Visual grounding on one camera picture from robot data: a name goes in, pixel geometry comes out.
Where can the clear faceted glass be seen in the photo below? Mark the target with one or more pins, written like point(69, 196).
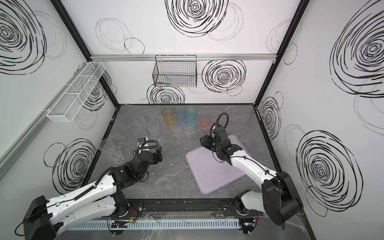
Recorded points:
point(154, 129)
point(177, 128)
point(117, 155)
point(189, 126)

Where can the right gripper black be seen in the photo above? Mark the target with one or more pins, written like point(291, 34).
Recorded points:
point(207, 142)

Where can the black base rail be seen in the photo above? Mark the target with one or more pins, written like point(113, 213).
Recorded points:
point(231, 207)

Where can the white slotted cable duct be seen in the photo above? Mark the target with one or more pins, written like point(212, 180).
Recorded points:
point(193, 224)

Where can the blue tall glass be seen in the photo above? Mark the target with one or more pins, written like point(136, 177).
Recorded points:
point(180, 113)

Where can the white mesh shelf basket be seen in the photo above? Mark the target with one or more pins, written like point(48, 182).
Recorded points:
point(83, 92)

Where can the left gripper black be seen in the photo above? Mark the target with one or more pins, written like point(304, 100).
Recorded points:
point(157, 154)

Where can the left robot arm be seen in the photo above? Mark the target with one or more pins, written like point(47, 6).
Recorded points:
point(47, 218)

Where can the clear plain cup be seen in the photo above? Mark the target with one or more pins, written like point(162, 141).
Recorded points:
point(108, 148)

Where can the pink short glass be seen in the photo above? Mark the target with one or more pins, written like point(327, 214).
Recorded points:
point(204, 122)

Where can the yellow tall glass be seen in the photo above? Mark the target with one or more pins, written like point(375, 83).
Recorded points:
point(168, 115)

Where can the frosted clear tall glass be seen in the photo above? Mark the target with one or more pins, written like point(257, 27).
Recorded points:
point(140, 129)

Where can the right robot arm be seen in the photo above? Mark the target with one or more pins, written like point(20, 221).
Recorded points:
point(278, 199)

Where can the lilac plastic tray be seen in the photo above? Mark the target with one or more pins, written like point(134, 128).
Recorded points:
point(208, 173)

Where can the black wire basket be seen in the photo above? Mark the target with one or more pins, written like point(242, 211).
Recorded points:
point(175, 70)

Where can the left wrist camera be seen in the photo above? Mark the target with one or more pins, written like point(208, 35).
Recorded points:
point(141, 141)

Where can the teal tall glass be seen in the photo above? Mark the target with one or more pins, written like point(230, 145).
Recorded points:
point(192, 114)

